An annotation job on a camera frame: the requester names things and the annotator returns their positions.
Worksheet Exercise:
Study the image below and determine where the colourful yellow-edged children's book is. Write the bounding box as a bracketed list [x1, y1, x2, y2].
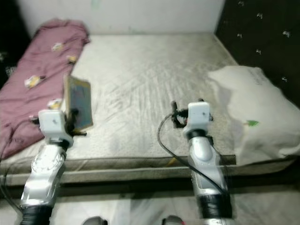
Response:
[65, 75, 93, 132]

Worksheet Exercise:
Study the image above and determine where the grey quilted mattress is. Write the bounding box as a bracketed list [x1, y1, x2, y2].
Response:
[0, 32, 300, 172]

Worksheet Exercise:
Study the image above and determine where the grey patterned bed base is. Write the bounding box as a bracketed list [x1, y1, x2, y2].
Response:
[0, 169, 300, 186]

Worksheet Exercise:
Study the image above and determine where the maroon penguin print blanket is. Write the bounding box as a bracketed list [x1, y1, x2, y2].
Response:
[0, 19, 90, 160]

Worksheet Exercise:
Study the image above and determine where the grey white pillow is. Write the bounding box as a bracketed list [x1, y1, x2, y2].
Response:
[208, 66, 300, 165]

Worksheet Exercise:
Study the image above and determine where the black tufted headboard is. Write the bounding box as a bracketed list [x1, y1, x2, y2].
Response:
[214, 0, 300, 94]

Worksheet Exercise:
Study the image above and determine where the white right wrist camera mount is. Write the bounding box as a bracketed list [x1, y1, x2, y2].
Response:
[187, 101, 210, 134]

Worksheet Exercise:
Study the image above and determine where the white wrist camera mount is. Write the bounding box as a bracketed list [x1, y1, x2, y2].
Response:
[37, 109, 74, 148]
[187, 101, 210, 134]

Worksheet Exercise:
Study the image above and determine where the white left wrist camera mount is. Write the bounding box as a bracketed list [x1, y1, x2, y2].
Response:
[37, 109, 74, 148]

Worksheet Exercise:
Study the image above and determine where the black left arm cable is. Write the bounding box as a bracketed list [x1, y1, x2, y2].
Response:
[2, 115, 39, 207]

